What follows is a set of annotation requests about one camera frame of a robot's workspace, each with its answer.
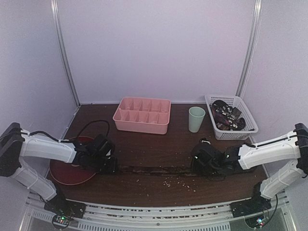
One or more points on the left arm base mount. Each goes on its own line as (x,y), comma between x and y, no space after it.
(65,211)

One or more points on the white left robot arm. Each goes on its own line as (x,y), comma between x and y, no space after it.
(16,144)

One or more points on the brown patterned tie in basket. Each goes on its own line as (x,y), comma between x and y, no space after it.
(227,117)

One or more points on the right aluminium corner post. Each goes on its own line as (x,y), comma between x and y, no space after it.
(250,48)

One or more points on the aluminium corner post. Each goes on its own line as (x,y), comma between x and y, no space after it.
(250,48)
(63,53)

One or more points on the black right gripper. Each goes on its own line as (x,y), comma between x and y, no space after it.
(196,166)

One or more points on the white plastic mesh basket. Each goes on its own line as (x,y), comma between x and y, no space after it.
(233,101)

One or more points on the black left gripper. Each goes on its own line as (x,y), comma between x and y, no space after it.
(112,168)

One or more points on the pink divided organizer box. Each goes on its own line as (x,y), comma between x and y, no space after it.
(144,115)

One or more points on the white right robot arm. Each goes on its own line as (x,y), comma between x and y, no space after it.
(293,146)

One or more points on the left aluminium corner post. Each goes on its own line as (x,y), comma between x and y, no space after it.
(63,53)

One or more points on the aluminium front rail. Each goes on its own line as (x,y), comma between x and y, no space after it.
(211,217)

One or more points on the mint green plastic cup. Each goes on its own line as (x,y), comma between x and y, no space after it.
(196,116)

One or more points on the dark floral patterned tie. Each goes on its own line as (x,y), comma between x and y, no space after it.
(168,171)

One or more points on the red round tray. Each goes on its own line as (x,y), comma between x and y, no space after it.
(70,173)

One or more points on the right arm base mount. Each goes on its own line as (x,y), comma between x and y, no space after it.
(255,204)

